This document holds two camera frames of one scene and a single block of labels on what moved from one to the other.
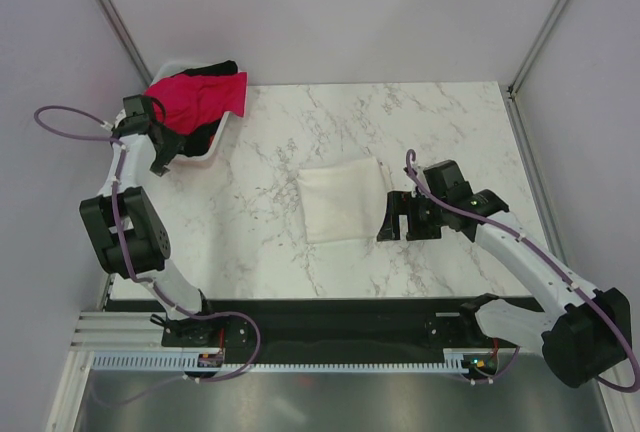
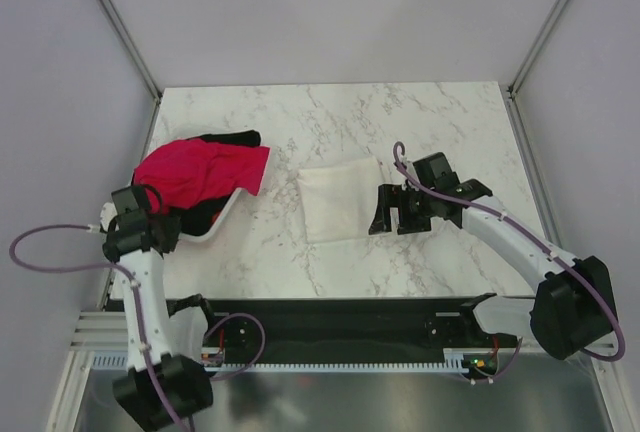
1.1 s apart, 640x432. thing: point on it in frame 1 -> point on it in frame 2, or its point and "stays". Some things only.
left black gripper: (174, 145) -> (172, 226)
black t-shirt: (199, 143) -> (196, 220)
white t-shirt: (344, 202) stays
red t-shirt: (192, 101) -> (184, 171)
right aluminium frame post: (549, 22) stays
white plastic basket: (171, 70) -> (224, 215)
